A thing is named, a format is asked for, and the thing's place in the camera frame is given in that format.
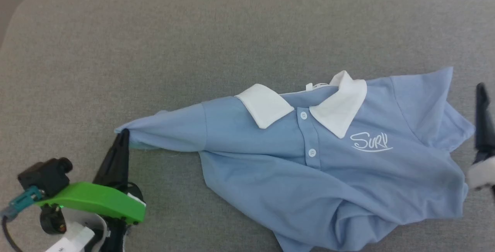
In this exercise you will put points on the grey fabric sofa cushion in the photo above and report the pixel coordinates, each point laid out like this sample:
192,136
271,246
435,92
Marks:
193,51

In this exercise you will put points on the light blue polo shirt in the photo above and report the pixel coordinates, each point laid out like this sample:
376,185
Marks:
309,159

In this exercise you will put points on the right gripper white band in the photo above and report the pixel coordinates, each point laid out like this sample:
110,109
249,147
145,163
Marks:
483,174

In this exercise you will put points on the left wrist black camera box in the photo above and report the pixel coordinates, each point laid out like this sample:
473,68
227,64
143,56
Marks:
46,176

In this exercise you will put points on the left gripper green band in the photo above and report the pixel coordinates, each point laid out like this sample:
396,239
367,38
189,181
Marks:
100,200

